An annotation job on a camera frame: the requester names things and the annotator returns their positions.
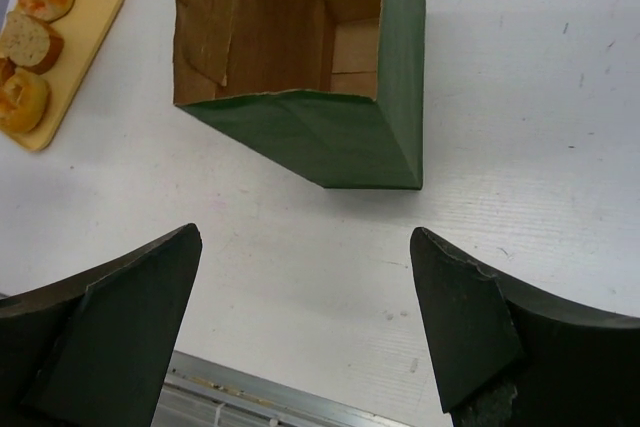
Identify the aluminium table rail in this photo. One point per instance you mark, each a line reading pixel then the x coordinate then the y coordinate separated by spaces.
pixel 197 392

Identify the sliced seeded bread loaf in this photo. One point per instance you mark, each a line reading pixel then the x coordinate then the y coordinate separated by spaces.
pixel 30 43

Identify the yellow plastic tray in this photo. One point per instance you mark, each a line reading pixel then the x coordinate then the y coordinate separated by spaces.
pixel 84 29

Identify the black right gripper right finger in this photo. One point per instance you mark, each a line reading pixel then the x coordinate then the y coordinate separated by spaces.
pixel 506 353

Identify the sesame crusted bun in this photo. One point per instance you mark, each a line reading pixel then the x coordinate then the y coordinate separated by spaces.
pixel 24 99

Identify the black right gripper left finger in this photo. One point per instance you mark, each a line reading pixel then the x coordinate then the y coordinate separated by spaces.
pixel 93 349

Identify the green paper bag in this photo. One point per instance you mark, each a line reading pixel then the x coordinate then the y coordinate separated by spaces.
pixel 331 90

